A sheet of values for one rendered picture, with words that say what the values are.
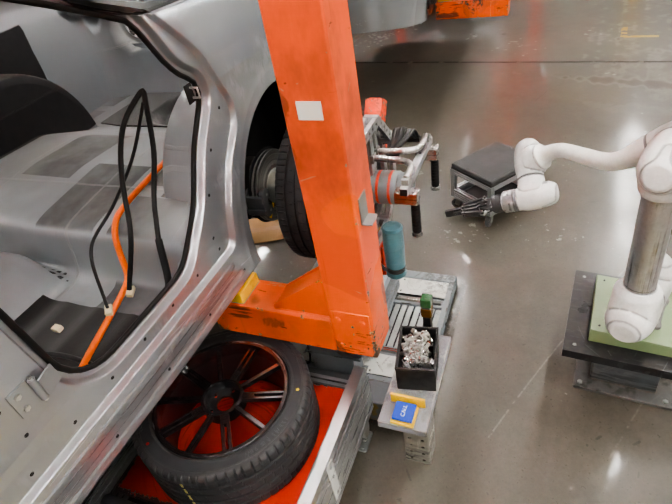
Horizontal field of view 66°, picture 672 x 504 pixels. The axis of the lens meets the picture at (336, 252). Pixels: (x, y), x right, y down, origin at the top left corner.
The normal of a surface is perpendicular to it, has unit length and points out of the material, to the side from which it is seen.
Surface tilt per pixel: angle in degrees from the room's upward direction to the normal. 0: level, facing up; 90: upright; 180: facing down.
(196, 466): 0
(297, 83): 90
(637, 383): 90
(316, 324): 90
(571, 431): 0
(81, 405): 91
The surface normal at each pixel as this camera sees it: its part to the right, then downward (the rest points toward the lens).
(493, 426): -0.15, -0.78
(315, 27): -0.35, 0.62
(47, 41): 0.92, 0.11
